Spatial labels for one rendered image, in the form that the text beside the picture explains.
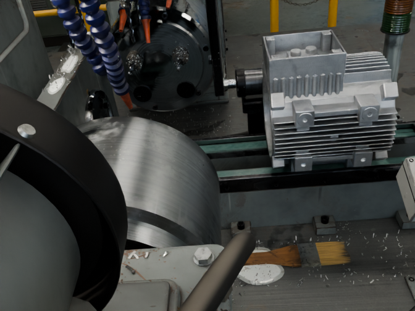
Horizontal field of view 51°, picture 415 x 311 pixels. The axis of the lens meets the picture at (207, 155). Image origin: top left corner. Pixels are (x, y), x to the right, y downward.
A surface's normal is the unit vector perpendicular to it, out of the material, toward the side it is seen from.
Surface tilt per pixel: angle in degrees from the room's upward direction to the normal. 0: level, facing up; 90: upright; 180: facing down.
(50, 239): 74
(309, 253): 0
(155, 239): 36
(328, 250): 2
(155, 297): 0
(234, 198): 90
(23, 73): 90
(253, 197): 90
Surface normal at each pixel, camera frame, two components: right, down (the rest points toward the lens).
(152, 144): 0.32, -0.76
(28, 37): 0.99, -0.08
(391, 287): -0.11, -0.80
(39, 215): 0.88, -0.38
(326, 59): 0.00, 0.59
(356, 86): -0.09, -0.36
